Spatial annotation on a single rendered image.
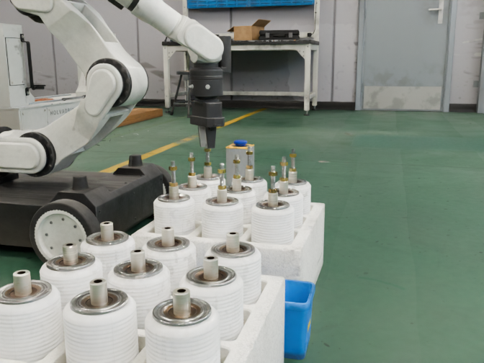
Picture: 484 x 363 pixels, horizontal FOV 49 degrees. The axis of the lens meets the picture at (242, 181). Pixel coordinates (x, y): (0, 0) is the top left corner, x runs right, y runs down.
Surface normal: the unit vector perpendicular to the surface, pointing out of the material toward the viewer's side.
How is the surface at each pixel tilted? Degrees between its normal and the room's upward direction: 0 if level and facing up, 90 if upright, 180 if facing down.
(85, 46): 90
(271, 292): 0
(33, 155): 90
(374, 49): 90
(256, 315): 0
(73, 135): 90
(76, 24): 111
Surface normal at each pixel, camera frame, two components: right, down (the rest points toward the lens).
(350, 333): 0.00, -0.97
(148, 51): -0.26, 0.22
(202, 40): 0.35, 0.21
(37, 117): 0.97, 0.05
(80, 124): -0.44, 0.54
